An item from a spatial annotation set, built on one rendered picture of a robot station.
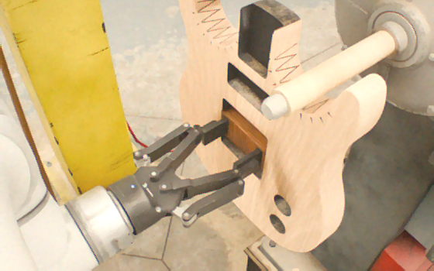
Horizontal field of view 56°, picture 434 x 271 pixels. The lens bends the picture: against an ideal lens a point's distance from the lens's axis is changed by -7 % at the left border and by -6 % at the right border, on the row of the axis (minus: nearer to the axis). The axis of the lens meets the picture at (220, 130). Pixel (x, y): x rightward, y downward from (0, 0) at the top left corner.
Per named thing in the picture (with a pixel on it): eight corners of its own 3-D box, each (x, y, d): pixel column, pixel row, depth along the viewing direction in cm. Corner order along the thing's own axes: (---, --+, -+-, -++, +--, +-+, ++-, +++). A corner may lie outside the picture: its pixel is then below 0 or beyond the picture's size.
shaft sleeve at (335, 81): (391, 59, 52) (371, 46, 54) (397, 38, 50) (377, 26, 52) (290, 123, 45) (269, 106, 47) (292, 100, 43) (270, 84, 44)
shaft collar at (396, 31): (403, 60, 53) (375, 43, 56) (412, 30, 50) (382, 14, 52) (394, 66, 52) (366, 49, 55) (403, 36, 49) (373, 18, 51)
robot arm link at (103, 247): (105, 275, 55) (143, 251, 57) (90, 244, 48) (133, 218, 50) (75, 225, 59) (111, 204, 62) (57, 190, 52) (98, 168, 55)
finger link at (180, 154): (158, 195, 60) (150, 190, 60) (202, 143, 66) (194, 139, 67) (156, 180, 57) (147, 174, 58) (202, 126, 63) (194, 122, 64)
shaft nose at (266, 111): (287, 118, 45) (272, 105, 46) (289, 101, 43) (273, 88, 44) (273, 127, 44) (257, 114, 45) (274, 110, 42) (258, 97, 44)
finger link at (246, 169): (225, 175, 59) (239, 190, 58) (254, 157, 61) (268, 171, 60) (225, 181, 60) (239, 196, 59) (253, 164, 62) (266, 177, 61)
